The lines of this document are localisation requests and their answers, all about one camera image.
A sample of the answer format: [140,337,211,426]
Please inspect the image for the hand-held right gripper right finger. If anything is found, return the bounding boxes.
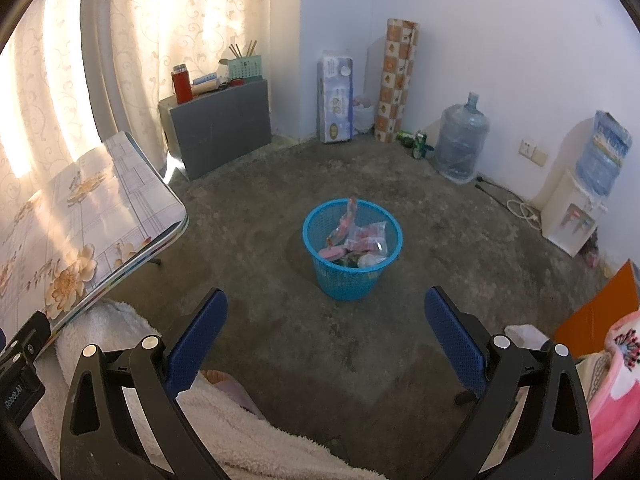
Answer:
[424,286,595,480]

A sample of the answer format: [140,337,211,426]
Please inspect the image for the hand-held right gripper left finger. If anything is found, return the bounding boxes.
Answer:
[60,287,231,480]

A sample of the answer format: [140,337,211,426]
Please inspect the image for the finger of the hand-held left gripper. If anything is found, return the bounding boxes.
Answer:
[0,310,52,367]

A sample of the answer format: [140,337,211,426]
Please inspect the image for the blue mesh waste basket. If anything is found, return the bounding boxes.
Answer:
[302,199,404,302]

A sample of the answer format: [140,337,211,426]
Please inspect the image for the clear bag with red print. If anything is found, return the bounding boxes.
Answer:
[345,222,388,253]

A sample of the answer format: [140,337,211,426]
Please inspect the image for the clear red snack wrapper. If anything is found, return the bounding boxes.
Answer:
[327,197,358,248]

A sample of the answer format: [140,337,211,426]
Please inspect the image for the white crumpled paper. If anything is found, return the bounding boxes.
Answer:
[504,324,551,351]

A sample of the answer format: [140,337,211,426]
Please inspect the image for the orange cardboard sheet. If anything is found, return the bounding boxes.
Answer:
[554,259,640,358]

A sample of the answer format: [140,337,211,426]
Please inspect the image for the white water dispenser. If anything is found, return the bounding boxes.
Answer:
[541,169,608,257]

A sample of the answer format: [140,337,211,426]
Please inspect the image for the large clear water jug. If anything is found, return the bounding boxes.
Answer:
[434,91,490,183]

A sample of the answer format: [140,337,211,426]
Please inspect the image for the grey cabinet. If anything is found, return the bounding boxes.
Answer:
[159,77,273,182]

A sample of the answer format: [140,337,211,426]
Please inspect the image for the blue wrapped water jug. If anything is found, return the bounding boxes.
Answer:
[575,110,632,198]

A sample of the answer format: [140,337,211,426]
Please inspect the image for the white plastic bag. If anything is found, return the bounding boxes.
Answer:
[352,92,377,136]

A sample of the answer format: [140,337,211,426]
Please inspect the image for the red thermos bottle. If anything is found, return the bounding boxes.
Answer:
[171,64,193,105]

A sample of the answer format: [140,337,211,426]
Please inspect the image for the cream patterned curtain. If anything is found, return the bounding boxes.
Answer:
[95,0,273,171]
[0,0,88,181]

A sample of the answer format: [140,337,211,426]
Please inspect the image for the checkered patterned mat roll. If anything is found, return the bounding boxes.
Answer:
[374,18,420,142]

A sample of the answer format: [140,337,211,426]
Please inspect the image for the pack of tissue rolls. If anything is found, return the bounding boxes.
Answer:
[317,51,355,143]

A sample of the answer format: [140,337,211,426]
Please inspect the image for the green utensil holder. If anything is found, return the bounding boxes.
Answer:
[227,55,263,82]

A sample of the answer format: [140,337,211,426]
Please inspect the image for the white power cord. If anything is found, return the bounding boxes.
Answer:
[507,199,543,231]

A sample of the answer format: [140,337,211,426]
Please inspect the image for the black power cord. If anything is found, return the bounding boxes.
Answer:
[475,175,521,206]

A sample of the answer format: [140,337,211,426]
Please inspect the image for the wall socket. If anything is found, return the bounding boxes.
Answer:
[519,139,548,166]

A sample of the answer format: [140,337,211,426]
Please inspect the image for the grey window frame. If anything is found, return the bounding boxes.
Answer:
[80,0,116,106]

